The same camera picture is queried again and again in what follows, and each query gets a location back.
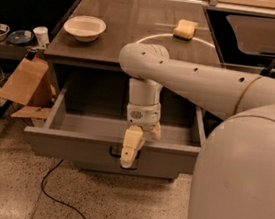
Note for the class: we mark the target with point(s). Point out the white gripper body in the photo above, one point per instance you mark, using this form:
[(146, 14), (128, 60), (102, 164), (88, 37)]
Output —
[(143, 115)]

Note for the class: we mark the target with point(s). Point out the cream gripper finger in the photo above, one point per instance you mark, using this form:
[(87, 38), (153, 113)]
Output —
[(133, 141), (155, 132)]

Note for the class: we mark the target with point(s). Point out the grey top drawer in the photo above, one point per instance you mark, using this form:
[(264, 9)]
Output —
[(94, 143)]

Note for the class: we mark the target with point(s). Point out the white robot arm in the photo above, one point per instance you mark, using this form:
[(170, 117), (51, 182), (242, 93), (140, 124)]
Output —
[(234, 176)]

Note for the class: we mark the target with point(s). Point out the grey drawer cabinet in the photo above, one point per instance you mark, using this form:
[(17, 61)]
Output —
[(92, 71)]

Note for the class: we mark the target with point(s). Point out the yellow sponge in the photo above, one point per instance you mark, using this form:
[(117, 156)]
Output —
[(185, 29)]

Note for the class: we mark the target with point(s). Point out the white bowl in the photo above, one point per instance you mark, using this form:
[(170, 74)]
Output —
[(84, 28)]

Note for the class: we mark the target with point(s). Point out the cardboard box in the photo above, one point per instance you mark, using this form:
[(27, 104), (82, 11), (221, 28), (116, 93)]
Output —
[(30, 86)]

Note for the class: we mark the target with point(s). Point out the white cup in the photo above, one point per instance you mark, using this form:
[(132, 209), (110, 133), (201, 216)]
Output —
[(41, 34)]

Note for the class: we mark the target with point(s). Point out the dark blue plate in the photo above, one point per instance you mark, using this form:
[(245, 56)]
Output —
[(20, 37)]

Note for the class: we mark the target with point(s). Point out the black office chair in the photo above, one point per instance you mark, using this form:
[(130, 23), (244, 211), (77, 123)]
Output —
[(255, 36)]

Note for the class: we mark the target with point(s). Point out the grey side shelf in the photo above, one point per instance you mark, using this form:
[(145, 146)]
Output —
[(16, 52)]

